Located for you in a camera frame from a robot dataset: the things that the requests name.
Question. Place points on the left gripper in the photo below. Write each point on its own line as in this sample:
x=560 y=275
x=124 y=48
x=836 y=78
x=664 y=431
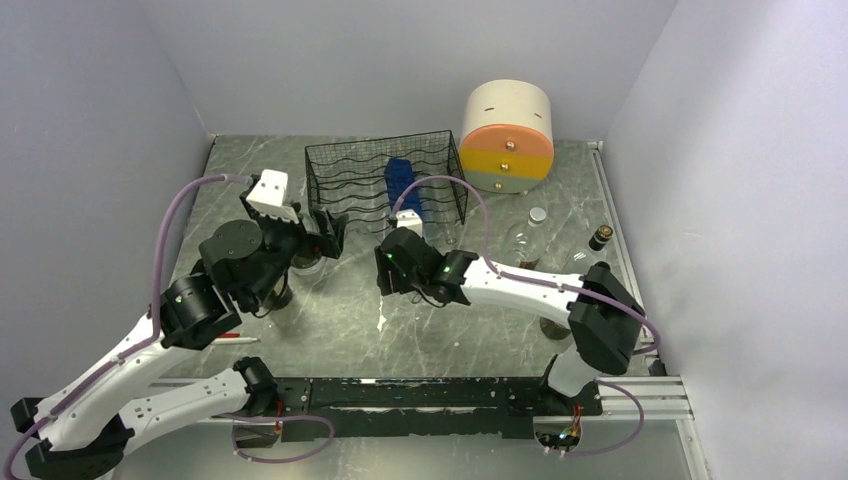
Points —
x=332 y=227

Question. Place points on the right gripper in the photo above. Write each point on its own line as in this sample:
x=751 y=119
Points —
x=388 y=278

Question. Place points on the clear glass bottle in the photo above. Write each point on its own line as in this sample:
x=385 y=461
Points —
x=440 y=218

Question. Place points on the blue square bottle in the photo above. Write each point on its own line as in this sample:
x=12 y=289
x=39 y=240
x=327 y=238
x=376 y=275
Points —
x=399 y=175

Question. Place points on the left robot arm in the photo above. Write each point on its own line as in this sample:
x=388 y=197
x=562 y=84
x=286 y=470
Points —
x=85 y=430

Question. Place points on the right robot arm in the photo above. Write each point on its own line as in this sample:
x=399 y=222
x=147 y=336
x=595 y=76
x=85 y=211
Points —
x=603 y=317

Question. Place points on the clear bottle white cap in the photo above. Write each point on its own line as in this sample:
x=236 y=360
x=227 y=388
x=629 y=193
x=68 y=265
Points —
x=307 y=266

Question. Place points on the dark green wine bottle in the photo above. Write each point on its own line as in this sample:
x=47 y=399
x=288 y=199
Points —
x=273 y=296

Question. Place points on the round clear bottle silver cap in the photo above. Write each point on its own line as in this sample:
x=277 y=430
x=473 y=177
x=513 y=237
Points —
x=523 y=244

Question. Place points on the green wine bottle label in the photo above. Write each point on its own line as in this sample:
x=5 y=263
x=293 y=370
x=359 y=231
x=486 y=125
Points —
x=552 y=330

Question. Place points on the clear bottle gold top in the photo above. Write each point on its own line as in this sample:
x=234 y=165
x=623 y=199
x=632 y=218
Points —
x=587 y=252

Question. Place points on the white pen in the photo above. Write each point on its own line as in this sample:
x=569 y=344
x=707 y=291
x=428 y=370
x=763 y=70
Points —
x=225 y=341

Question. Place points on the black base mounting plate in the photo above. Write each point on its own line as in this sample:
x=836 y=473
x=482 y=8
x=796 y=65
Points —
x=371 y=408

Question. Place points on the round cream drawer cabinet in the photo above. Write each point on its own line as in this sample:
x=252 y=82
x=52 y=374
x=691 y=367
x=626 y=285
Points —
x=507 y=144

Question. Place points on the black wire wine rack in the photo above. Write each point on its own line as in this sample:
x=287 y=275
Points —
x=348 y=177

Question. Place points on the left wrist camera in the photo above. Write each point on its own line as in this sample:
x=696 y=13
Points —
x=270 y=196

